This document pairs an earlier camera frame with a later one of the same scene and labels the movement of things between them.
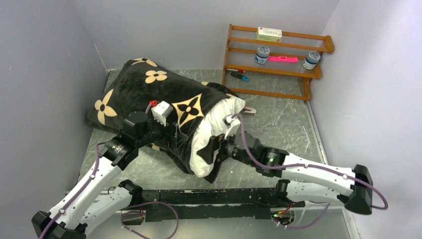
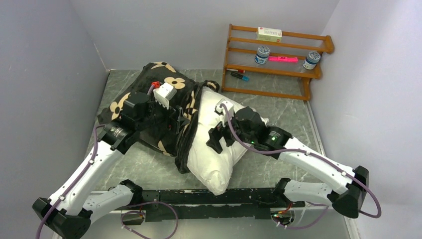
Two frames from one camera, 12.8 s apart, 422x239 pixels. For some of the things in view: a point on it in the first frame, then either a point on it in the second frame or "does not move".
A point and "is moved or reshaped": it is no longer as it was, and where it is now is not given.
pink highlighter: (282, 59) does not move
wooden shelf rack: (273, 62) does not move
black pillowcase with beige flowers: (182, 102) is moved or reshaped
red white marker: (242, 71) does not move
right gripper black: (208, 152) -> (215, 134)
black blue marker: (243, 77) does not move
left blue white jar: (261, 57) does not move
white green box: (269, 35) does not move
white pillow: (211, 124) is moved or reshaped
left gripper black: (179, 137) -> (168, 121)
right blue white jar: (311, 60) does not move
